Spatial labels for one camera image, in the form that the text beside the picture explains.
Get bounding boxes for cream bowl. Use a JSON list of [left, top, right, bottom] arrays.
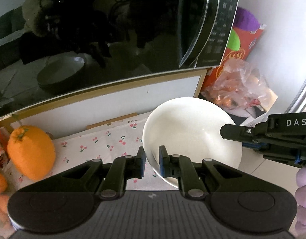
[[142, 97, 242, 175]]

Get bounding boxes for purple gloved hand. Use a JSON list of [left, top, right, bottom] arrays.
[[295, 167, 306, 238]]

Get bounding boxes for plastic bag of snacks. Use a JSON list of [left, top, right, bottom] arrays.
[[201, 58, 274, 110]]

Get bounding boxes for large orange on table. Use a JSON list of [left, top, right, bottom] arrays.
[[7, 126, 56, 181]]

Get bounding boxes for red snack box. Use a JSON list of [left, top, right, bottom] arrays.
[[203, 7, 266, 87]]

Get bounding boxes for large orange on jar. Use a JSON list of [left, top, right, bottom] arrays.
[[0, 171, 10, 224]]

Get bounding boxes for black Midea microwave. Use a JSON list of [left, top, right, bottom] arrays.
[[0, 0, 239, 118]]

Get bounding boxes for white shelf with wood frame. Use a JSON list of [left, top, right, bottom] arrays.
[[0, 69, 207, 138]]

